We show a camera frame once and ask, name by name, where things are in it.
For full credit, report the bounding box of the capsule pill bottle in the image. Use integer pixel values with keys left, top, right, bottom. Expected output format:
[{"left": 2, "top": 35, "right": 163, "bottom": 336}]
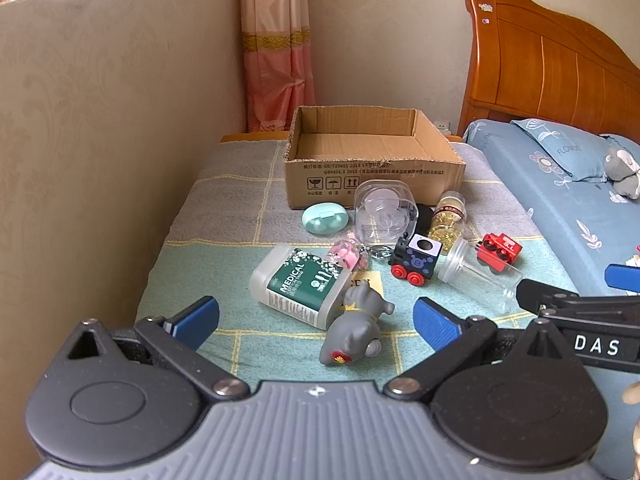
[{"left": 428, "top": 191, "right": 467, "bottom": 252}]

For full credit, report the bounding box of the yellow card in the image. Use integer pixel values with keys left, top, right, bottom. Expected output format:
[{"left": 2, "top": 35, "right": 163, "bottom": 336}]
[{"left": 349, "top": 271, "right": 385, "bottom": 298}]

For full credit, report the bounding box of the teal earbud case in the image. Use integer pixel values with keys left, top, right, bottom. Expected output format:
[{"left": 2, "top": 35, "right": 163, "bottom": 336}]
[{"left": 301, "top": 202, "right": 349, "bottom": 236}]

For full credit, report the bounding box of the clear plastic cup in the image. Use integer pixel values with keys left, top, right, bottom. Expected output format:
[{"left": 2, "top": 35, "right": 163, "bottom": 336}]
[{"left": 437, "top": 238, "right": 523, "bottom": 314}]

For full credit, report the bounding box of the black blue toy train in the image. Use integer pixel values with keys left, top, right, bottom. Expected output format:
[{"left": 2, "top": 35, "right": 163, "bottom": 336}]
[{"left": 390, "top": 234, "right": 444, "bottom": 287}]

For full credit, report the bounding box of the grey animal toy figure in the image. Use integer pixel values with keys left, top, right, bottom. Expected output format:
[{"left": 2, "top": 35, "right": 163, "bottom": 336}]
[{"left": 320, "top": 280, "right": 396, "bottom": 369}]

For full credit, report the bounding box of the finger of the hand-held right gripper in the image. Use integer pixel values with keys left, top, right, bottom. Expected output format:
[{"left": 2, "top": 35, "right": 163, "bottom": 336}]
[
  {"left": 604, "top": 262, "right": 640, "bottom": 295},
  {"left": 516, "top": 280, "right": 640, "bottom": 328}
]

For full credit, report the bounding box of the pink keychain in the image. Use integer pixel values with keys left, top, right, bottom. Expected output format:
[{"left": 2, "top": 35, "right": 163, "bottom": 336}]
[{"left": 326, "top": 240, "right": 394, "bottom": 275}]

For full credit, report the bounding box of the blue floral bedsheet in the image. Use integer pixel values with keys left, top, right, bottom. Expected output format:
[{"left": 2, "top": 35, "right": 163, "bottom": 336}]
[{"left": 462, "top": 119, "right": 640, "bottom": 302}]

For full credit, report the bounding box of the wooden headboard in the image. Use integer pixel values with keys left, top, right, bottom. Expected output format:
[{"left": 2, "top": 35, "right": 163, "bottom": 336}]
[{"left": 457, "top": 0, "right": 640, "bottom": 144}]

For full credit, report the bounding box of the person's right hand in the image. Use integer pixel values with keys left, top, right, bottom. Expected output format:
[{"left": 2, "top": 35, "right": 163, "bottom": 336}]
[{"left": 622, "top": 380, "right": 640, "bottom": 466}]

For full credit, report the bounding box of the red toy train car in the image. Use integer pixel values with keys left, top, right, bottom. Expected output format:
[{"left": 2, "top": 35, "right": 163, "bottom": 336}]
[{"left": 475, "top": 232, "right": 523, "bottom": 267}]

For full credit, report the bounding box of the pink curtain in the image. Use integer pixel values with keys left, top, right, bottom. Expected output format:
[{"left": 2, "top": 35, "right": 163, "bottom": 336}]
[{"left": 238, "top": 0, "right": 317, "bottom": 134}]

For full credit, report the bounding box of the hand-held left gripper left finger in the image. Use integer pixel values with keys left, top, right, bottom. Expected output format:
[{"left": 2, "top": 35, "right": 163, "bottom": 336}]
[{"left": 65, "top": 296, "right": 251, "bottom": 403}]

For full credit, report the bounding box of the cardboard box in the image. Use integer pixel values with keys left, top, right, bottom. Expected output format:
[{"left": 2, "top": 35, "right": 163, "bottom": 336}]
[{"left": 284, "top": 106, "right": 467, "bottom": 211}]

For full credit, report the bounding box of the grey plush toy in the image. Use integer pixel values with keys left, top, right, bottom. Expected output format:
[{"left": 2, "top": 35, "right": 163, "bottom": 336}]
[{"left": 602, "top": 147, "right": 640, "bottom": 199}]

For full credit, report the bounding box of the white bottle green label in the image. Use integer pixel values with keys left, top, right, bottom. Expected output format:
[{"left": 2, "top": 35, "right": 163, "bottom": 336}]
[{"left": 248, "top": 242, "right": 354, "bottom": 331}]

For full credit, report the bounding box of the clear square plastic container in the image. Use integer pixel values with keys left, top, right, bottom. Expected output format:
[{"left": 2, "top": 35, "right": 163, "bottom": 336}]
[{"left": 353, "top": 180, "right": 419, "bottom": 247}]

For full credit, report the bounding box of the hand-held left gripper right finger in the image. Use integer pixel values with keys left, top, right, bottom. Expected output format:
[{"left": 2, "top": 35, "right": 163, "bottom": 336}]
[{"left": 382, "top": 297, "right": 573, "bottom": 403}]

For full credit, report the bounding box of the blue floral pillow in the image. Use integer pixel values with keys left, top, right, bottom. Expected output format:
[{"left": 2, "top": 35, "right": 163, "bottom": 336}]
[{"left": 511, "top": 118, "right": 640, "bottom": 184}]

